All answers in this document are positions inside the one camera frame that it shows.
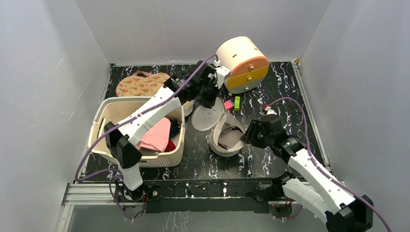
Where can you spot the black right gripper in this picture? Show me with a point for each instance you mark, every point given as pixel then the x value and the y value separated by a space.
pixel 253 136

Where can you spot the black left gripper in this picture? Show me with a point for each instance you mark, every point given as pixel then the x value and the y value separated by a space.
pixel 211 103

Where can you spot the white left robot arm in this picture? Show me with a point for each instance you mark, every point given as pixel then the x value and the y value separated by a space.
pixel 121 138

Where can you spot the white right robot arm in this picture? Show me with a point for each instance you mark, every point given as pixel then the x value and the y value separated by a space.
pixel 338 209

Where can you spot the blue-trimmed white mesh laundry bag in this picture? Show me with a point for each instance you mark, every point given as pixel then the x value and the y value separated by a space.
pixel 188 107

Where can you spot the pink block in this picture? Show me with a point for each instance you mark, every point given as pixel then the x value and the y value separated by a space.
pixel 228 105

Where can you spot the green block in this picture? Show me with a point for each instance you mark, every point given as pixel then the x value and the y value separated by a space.
pixel 237 103

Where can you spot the dark clothes in basket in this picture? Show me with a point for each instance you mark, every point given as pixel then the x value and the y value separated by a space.
pixel 174 131

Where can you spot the cream round drawer cabinet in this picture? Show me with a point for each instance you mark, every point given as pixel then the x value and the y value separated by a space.
pixel 247 64

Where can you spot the pink cloth in basket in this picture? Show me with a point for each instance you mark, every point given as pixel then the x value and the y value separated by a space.
pixel 157 137

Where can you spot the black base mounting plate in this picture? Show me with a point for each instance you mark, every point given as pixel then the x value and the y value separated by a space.
pixel 210 195

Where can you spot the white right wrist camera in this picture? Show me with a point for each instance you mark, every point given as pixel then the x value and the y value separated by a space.
pixel 269 111

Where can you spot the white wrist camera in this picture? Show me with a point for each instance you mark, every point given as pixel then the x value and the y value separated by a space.
pixel 222 73
pixel 269 111

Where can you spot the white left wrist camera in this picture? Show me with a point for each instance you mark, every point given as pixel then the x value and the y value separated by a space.
pixel 222 73

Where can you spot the aluminium table edge rail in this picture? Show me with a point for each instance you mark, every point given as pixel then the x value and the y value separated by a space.
pixel 82 194

